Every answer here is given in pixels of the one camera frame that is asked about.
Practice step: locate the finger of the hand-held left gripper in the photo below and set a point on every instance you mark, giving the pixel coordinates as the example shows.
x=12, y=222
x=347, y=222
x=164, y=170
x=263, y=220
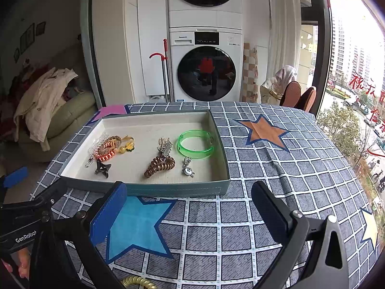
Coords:
x=16, y=177
x=57, y=193

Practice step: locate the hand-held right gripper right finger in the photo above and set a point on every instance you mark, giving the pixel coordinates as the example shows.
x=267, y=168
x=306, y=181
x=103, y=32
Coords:
x=270, y=213

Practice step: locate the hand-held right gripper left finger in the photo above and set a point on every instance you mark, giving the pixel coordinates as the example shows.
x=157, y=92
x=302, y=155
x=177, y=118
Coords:
x=108, y=213

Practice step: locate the black hair claw clip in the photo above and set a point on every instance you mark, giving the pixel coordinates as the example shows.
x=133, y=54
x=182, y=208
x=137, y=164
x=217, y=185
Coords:
x=102, y=167

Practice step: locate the grey-green shallow tray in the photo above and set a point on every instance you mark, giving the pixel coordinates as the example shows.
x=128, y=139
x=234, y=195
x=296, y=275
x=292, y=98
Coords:
x=180, y=188

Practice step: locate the person's left hand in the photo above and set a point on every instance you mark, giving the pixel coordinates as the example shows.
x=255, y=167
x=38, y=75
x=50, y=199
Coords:
x=21, y=266

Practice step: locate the blue checked star tablecloth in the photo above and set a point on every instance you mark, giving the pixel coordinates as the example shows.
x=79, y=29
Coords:
x=240, y=216

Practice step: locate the cream jacket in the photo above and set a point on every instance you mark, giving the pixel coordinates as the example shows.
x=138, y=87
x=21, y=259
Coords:
x=39, y=102

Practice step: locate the pale green sofa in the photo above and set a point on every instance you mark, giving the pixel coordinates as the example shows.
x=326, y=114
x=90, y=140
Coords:
x=69, y=111

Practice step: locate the beige metal hair clip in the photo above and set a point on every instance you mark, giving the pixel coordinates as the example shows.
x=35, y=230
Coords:
x=164, y=149

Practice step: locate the green transparent bangle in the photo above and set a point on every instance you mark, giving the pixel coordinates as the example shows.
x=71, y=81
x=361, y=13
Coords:
x=192, y=153

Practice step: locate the beige paper bag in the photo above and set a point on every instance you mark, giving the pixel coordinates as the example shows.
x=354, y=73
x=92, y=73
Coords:
x=269, y=93

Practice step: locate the pale towel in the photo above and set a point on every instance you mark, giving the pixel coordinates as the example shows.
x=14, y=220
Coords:
x=285, y=75

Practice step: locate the pink checked cloth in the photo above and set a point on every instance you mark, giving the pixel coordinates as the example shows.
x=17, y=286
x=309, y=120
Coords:
x=249, y=75

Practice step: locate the red window sticker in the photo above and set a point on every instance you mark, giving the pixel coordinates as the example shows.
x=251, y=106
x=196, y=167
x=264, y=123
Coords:
x=364, y=87

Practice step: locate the white front-load washing machine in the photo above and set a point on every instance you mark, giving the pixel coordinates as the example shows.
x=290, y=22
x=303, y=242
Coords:
x=183, y=66

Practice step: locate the white cabinet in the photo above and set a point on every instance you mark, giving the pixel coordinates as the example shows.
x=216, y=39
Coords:
x=153, y=36

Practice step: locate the white tumble dryer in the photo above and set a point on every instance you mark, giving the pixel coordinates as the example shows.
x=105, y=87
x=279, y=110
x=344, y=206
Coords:
x=204, y=15

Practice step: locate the wall picture frame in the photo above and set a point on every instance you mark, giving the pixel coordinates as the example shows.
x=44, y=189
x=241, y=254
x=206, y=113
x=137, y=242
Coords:
x=41, y=28
x=27, y=36

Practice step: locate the dark window frame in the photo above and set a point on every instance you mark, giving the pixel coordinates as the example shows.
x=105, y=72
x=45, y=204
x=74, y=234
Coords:
x=321, y=66

